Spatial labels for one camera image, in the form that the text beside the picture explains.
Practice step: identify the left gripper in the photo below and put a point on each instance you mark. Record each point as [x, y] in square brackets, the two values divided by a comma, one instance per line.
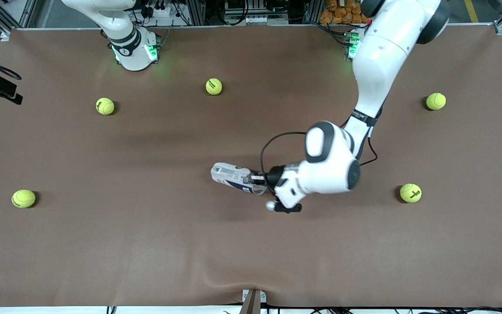
[274, 175]

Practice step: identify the clear tennis ball can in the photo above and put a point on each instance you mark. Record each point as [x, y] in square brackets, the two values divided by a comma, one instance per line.
[233, 175]

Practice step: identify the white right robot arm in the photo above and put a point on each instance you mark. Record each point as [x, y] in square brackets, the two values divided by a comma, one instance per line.
[133, 56]

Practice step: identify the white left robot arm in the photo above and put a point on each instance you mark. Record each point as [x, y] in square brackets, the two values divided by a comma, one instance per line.
[377, 56]

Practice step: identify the yellow tennis ball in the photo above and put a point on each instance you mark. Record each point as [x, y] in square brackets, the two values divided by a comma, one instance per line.
[410, 192]
[214, 86]
[105, 106]
[435, 101]
[23, 198]

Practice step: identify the brown table cover mat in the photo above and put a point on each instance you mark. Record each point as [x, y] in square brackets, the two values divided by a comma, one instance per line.
[146, 240]

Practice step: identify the grey base connector box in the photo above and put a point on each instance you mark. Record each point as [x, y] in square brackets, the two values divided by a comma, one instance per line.
[351, 46]
[153, 48]

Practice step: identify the white power strip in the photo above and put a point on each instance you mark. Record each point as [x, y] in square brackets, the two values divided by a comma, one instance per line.
[159, 11]

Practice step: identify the orange packets pile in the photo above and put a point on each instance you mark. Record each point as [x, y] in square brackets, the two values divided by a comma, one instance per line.
[344, 12]

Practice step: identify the metal table clamp bracket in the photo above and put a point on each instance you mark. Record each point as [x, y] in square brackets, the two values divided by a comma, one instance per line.
[253, 301]

